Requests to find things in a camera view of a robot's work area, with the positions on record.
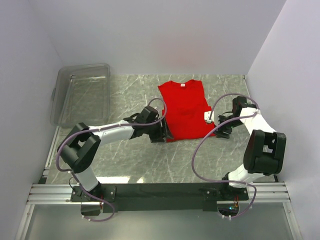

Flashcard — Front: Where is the clear plastic bin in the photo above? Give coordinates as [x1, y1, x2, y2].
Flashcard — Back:
[50, 63, 111, 128]

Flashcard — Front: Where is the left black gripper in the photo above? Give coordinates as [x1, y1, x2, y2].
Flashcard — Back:
[145, 116, 174, 143]

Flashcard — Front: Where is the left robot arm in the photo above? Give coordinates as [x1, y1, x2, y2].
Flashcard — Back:
[57, 105, 174, 201]

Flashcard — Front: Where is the aluminium rail frame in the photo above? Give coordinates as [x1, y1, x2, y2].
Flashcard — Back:
[14, 74, 301, 240]

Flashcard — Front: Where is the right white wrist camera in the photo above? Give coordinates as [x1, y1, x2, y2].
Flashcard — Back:
[204, 111, 214, 124]

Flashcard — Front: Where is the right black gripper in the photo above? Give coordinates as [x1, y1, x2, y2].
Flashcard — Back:
[213, 114, 244, 139]

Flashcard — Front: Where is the black base beam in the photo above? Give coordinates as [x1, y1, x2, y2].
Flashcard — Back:
[70, 182, 250, 214]

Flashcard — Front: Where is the red t shirt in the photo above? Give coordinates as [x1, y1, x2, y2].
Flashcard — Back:
[158, 79, 215, 143]

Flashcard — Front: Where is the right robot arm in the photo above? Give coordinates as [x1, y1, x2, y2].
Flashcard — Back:
[214, 95, 287, 200]

